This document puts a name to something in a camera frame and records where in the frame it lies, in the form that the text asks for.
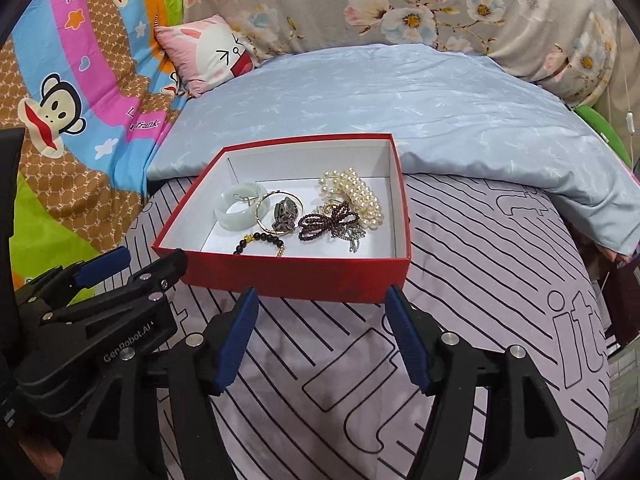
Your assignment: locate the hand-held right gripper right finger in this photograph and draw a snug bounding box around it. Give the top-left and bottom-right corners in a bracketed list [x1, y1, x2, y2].
[385, 285, 586, 480]

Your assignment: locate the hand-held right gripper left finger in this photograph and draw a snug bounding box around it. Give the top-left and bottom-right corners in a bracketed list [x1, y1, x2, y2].
[65, 286, 261, 480]

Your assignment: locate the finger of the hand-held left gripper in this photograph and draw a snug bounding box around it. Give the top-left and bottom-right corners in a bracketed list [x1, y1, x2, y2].
[42, 249, 189, 326]
[15, 246, 132, 311]

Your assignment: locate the red jewelry box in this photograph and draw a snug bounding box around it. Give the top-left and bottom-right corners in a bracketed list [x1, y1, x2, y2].
[151, 133, 413, 305]

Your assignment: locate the black bead bracelet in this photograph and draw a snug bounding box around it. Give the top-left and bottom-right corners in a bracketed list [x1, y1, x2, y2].
[232, 230, 286, 259]

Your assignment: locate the thin gold hoop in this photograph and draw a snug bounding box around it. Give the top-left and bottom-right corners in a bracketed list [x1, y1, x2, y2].
[256, 189, 305, 235]

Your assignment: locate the silver leaf brooch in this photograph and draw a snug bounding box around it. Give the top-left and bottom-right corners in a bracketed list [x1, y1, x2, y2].
[338, 222, 367, 255]

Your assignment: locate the dark metal brooch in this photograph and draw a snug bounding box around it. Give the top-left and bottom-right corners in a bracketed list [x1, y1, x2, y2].
[270, 197, 304, 236]

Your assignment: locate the dark red bead bracelet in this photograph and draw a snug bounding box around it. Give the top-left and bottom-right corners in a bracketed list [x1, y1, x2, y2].
[297, 200, 361, 241]

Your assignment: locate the pale green jade bangle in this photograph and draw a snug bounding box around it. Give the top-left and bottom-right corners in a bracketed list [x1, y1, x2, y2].
[216, 182, 274, 226]

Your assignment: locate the cartoon monkey printed sheet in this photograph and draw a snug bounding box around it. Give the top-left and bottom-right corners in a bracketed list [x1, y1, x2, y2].
[0, 0, 197, 311]

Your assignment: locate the dark wooden furniture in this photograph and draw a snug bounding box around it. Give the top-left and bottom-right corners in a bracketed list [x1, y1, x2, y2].
[597, 260, 640, 347]

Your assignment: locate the pink rabbit pillow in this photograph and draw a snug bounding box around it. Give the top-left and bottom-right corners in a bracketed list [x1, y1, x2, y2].
[153, 14, 261, 99]

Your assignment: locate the light blue quilt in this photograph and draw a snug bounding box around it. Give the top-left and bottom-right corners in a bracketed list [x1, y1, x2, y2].
[146, 42, 640, 262]

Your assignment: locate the green round object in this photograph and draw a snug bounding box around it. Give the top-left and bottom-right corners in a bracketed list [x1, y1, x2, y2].
[572, 102, 634, 167]

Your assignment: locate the white pearl bracelet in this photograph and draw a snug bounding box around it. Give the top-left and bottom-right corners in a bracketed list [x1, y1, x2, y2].
[319, 167, 385, 231]

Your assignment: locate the white cable with switch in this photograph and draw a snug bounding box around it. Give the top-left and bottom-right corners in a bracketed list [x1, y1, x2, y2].
[612, 10, 640, 134]

